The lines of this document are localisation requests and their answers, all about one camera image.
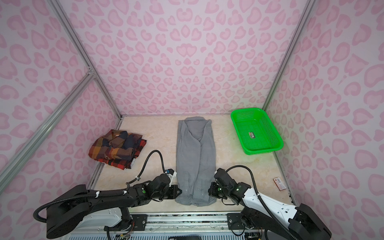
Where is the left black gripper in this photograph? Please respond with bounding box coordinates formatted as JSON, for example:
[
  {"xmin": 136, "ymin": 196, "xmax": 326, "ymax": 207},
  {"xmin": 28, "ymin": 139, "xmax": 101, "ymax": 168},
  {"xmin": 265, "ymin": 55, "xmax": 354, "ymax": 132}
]
[{"xmin": 153, "ymin": 184, "xmax": 185, "ymax": 201}]

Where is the grey long sleeve shirt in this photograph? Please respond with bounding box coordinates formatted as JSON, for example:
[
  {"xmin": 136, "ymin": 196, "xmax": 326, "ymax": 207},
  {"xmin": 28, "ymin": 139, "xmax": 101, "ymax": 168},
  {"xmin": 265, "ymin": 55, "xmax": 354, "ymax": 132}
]
[{"xmin": 176, "ymin": 117, "xmax": 216, "ymax": 207}]

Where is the green plastic basket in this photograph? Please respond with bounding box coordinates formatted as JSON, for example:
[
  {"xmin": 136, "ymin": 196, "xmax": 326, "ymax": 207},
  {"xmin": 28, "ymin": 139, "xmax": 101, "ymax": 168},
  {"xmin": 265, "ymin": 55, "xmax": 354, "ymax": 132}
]
[{"xmin": 231, "ymin": 108, "xmax": 284, "ymax": 155}]

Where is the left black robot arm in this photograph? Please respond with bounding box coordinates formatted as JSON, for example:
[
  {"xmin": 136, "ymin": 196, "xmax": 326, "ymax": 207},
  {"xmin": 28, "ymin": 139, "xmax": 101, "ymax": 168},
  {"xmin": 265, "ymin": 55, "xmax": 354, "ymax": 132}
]
[{"xmin": 33, "ymin": 174, "xmax": 182, "ymax": 239}]

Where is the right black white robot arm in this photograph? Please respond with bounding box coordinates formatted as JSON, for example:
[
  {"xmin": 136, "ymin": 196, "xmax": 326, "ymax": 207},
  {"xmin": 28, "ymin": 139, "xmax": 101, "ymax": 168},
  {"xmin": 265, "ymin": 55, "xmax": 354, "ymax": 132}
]
[{"xmin": 209, "ymin": 166, "xmax": 332, "ymax": 240}]

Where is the red white label card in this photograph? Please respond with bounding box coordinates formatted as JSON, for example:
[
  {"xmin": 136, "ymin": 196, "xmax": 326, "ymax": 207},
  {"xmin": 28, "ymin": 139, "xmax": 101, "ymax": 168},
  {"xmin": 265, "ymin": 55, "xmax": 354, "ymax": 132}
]
[{"xmin": 273, "ymin": 177, "xmax": 287, "ymax": 191}]

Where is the folded plaid flannel shirt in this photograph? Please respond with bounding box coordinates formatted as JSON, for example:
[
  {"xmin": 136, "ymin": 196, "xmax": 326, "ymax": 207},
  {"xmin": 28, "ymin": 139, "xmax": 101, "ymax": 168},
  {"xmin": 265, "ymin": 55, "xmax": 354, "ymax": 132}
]
[{"xmin": 89, "ymin": 130, "xmax": 147, "ymax": 170}]

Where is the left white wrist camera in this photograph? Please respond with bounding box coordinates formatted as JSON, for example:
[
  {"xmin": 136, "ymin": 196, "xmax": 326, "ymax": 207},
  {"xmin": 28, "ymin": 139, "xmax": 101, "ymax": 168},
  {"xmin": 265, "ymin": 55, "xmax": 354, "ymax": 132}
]
[{"xmin": 165, "ymin": 169, "xmax": 177, "ymax": 186}]

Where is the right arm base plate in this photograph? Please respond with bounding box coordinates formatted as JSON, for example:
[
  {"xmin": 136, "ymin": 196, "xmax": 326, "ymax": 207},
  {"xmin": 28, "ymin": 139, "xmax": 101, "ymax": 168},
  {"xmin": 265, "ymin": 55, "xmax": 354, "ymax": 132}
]
[{"xmin": 226, "ymin": 212, "xmax": 270, "ymax": 231}]

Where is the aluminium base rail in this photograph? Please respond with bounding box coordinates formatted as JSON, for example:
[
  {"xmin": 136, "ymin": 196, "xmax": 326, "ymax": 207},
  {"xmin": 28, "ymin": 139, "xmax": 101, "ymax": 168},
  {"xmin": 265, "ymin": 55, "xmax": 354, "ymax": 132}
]
[{"xmin": 56, "ymin": 209, "xmax": 319, "ymax": 240}]

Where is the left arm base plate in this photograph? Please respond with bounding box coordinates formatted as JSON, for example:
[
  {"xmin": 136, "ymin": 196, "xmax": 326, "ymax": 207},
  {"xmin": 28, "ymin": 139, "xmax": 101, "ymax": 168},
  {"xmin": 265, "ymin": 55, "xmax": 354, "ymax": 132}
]
[{"xmin": 104, "ymin": 214, "xmax": 148, "ymax": 232}]

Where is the right black corrugated cable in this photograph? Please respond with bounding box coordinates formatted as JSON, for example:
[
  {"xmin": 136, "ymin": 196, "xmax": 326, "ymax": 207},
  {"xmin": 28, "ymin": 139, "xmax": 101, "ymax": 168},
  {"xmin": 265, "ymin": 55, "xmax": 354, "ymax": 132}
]
[{"xmin": 225, "ymin": 164, "xmax": 301, "ymax": 240}]

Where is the black corrugated cable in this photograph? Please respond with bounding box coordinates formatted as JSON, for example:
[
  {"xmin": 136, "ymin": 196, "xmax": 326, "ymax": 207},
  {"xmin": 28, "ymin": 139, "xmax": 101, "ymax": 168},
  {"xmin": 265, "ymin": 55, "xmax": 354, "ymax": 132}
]
[
  {"xmin": 225, "ymin": 164, "xmax": 301, "ymax": 240},
  {"xmin": 32, "ymin": 149, "xmax": 168, "ymax": 223}
]

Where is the left black corrugated cable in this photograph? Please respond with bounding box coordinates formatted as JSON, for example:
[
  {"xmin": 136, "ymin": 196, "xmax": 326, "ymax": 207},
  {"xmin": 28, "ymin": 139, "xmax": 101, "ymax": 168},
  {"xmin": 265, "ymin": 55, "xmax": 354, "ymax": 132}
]
[{"xmin": 32, "ymin": 149, "xmax": 168, "ymax": 223}]

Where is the diagonal aluminium frame bar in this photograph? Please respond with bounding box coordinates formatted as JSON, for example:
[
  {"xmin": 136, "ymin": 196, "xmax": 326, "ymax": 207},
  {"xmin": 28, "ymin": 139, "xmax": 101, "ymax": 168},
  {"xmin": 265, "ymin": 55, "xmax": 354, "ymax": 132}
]
[{"xmin": 1, "ymin": 71, "xmax": 95, "ymax": 193}]

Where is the left corner aluminium post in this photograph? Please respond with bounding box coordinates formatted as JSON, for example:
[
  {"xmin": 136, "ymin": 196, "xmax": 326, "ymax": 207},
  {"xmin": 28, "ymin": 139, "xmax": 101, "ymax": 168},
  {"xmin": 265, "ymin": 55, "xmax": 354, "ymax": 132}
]
[{"xmin": 47, "ymin": 0, "xmax": 123, "ymax": 120}]

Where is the corner aluminium post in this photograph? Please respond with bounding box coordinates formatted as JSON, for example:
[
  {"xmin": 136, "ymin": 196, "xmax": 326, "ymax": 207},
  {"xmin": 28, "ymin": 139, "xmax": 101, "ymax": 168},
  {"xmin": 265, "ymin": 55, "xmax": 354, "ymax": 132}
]
[
  {"xmin": 262, "ymin": 0, "xmax": 318, "ymax": 112},
  {"xmin": 47, "ymin": 0, "xmax": 123, "ymax": 120}
]

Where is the right corner aluminium post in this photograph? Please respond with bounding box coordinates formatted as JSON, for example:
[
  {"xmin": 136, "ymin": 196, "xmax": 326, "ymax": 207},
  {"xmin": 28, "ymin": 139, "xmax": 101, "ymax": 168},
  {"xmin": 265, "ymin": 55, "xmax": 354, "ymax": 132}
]
[{"xmin": 262, "ymin": 0, "xmax": 318, "ymax": 112}]

